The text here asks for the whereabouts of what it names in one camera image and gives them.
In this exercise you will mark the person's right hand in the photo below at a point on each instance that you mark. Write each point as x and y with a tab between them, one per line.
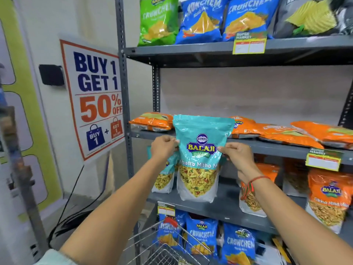
241	158

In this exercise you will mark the person's left hand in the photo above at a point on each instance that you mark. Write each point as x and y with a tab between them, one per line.
162	149

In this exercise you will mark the person's right fingers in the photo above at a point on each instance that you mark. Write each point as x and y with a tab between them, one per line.
224	151

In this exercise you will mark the person's left fingers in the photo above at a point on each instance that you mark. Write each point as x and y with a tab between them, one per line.
172	144

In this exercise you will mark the large teal snack packet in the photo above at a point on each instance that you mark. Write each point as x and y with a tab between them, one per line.
200	151

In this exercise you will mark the person's right forearm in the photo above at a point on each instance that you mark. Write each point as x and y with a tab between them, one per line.
289	220

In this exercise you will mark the person's left forearm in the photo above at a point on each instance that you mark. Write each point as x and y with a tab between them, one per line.
115	215

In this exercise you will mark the flat orange snack packet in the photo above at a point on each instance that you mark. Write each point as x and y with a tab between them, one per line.
325	133
289	135
244	126
151	121

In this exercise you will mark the orange clear-window snack packet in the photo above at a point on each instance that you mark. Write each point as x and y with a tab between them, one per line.
329	198
269	171

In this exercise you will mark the yellow shelf price tag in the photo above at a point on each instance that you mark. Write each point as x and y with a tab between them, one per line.
249	44
166	209
324	160

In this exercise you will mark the blue chips packet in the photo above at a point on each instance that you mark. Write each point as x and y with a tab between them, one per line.
171	233
238	245
248	17
202	235
202	20

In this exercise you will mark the white promotion sign board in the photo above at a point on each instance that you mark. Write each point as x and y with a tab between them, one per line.
95	99

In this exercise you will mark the grey metal shelf rack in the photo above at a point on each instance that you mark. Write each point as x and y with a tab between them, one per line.
193	49

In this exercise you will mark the green chips packet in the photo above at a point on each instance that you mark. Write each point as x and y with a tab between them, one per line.
157	20

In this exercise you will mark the blurred display stand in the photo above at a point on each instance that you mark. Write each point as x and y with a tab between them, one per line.
16	151

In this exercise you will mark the black chips packet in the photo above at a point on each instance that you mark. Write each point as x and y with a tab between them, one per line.
309	16

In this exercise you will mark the light sleeve cuff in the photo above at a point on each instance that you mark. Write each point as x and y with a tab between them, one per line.
55	258

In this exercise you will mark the black wall socket box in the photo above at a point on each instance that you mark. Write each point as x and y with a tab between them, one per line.
51	75

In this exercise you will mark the green and white wall poster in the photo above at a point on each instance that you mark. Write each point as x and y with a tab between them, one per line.
33	129

